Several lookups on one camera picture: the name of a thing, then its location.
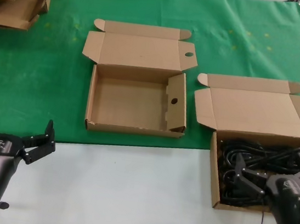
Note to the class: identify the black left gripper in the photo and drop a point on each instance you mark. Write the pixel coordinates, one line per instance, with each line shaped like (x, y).
(0, 158)

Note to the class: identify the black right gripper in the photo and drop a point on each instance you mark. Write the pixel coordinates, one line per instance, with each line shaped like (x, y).
(288, 199)

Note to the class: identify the open cardboard box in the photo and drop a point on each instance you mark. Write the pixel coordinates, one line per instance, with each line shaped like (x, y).
(252, 111)

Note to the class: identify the open cardboard box torn corner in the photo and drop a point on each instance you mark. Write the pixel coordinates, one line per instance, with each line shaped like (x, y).
(129, 98)

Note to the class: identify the green table cloth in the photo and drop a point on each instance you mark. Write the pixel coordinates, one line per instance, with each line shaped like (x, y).
(33, 74)

